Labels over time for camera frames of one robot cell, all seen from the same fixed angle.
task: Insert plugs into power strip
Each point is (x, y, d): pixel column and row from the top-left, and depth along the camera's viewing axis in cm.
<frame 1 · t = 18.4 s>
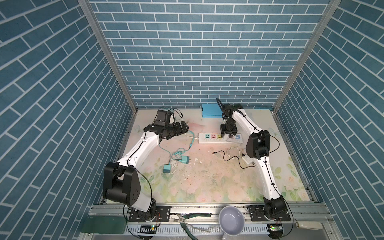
left hand: (186, 129, 85), fingers open
right hand: (225, 136, 102), fingers open
white multicolour power strip: (217, 138, 102), point 3 cm above the table
light blue box: (211, 110, 119), point 4 cm above the table
teal plug adapter with prongs: (185, 159, 93), point 3 cm above the table
teal square charger: (167, 168, 91), on the table

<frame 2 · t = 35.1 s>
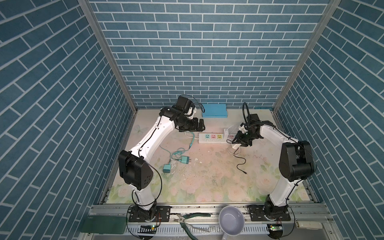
left hand: (201, 128, 80), fingers open
right hand: (235, 143, 93), fingers open
the named things where they were.

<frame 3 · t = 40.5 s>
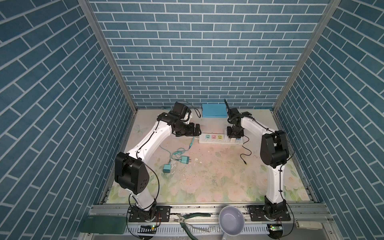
left hand: (198, 133, 82), fingers open
right hand: (232, 137, 101), fingers open
the named things where they were.

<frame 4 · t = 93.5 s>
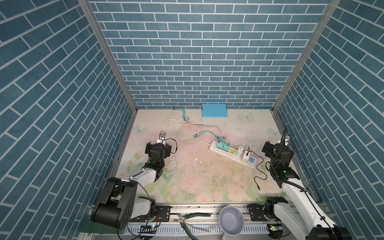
left hand: (161, 142, 90), fingers open
right hand: (279, 145, 82), fingers open
white multicolour power strip: (231, 154, 94), point 3 cm above the table
teal plug adapter with prongs: (226, 145, 93), point 8 cm above the table
teal square charger: (220, 144, 93), point 8 cm above the table
the other named things where they were.

